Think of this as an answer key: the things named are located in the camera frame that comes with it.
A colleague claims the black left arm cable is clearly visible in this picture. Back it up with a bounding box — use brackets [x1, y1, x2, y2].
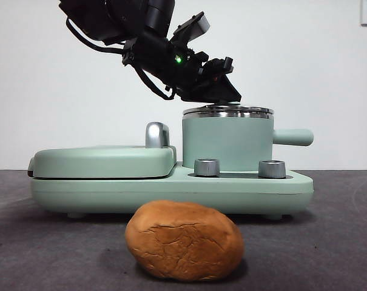
[66, 17, 127, 55]
[133, 65, 177, 101]

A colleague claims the chrome griddle cover handle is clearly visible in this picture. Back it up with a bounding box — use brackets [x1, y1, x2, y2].
[144, 121, 172, 149]

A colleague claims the mint green breakfast machine base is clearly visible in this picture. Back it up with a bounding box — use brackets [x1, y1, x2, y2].
[30, 161, 315, 221]

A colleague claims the mint green griddle cover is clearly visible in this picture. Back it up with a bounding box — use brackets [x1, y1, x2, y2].
[26, 144, 178, 180]

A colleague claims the mint green pot with handle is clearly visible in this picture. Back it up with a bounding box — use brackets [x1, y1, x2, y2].
[181, 112, 315, 170]

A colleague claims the pale grey left wrist camera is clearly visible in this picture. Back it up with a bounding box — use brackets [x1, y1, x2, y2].
[172, 11, 209, 42]

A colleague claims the silver control knob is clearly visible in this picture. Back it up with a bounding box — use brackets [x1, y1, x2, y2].
[258, 159, 287, 179]
[194, 158, 221, 178]

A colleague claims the glass lid with green knob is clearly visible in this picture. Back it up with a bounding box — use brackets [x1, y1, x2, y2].
[182, 101, 275, 118]

